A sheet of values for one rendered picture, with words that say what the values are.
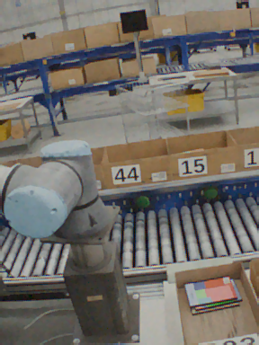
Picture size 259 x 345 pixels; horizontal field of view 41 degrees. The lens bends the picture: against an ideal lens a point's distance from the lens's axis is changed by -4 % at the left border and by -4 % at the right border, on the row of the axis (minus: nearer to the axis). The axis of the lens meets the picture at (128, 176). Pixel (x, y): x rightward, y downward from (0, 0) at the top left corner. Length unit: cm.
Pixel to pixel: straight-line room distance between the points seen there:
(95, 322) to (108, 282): 21
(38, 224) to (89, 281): 39
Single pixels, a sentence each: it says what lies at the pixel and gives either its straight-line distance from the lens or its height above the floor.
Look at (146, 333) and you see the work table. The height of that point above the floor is 75.
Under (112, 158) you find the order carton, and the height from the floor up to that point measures 96.
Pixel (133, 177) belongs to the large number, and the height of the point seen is 94.
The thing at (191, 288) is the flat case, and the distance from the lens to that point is 149.
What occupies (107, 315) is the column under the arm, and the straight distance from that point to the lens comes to 134.
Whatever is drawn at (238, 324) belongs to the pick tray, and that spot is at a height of 76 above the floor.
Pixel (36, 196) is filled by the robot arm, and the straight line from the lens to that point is 87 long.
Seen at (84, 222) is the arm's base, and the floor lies 127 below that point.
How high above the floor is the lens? 183
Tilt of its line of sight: 25 degrees down
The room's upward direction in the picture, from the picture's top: 10 degrees counter-clockwise
